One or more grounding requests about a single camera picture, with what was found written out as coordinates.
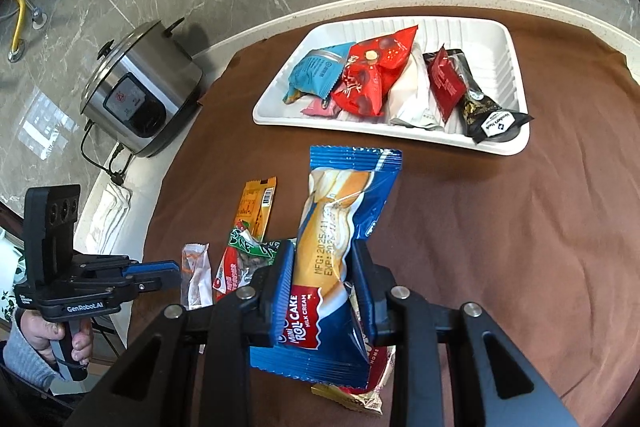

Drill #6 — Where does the red candy bag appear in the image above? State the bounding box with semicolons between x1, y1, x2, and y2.
331;26;418;117

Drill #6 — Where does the gold red snack packet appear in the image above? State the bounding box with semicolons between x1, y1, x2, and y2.
307;286;396;416

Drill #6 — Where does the stainless steel rice cooker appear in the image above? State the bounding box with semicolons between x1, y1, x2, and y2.
80;20;203;157

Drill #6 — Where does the black snack packet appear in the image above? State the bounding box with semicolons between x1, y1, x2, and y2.
446;49;533;144

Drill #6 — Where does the light blue snack packet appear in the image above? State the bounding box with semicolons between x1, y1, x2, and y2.
282;42;354;104

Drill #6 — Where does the yellow pipe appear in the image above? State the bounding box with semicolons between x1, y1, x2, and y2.
8;0;48;63

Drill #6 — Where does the black power cable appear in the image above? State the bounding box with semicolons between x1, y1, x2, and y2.
79;120;137;188

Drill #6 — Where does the green snack packet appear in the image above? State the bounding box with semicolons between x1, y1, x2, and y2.
213;222;281;303

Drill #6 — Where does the blue roll cake packet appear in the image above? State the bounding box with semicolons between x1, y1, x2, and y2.
250;145;402;383

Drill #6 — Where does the left hand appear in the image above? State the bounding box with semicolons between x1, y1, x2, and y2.
18;310;93;366

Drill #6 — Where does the white snack packet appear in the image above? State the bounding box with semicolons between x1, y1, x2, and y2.
385;43;445;130

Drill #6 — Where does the dark red foil packet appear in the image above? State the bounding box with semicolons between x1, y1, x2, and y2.
426;46;466;122

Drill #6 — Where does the brown cloth mat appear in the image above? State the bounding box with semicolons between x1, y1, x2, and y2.
143;11;639;426

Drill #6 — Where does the orange snack stick packet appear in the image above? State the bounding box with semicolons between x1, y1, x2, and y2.
234;176;277;242

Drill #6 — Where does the folded white cloth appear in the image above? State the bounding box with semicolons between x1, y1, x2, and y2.
87;183;131;255

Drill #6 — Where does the pink snack bar wrapper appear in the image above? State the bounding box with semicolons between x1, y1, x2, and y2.
300;98;341;119

